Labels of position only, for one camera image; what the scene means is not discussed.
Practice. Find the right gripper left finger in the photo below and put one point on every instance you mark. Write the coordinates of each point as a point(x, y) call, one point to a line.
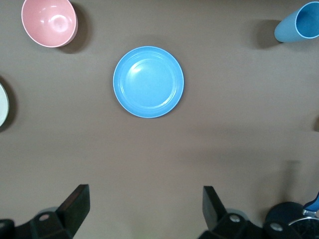
point(74, 206)

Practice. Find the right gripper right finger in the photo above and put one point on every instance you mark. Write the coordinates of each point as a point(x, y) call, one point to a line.
point(211, 209)

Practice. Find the blue plate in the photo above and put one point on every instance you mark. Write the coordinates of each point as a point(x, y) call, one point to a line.
point(148, 82)

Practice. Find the glass lid blue knob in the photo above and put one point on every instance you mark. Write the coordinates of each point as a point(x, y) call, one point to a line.
point(309, 227)

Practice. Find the beige plate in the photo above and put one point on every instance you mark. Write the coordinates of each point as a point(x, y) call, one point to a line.
point(3, 104)

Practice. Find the pink bowl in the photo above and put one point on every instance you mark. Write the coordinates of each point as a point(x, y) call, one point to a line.
point(48, 23)

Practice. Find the blue cup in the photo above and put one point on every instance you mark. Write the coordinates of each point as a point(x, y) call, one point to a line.
point(286, 28)

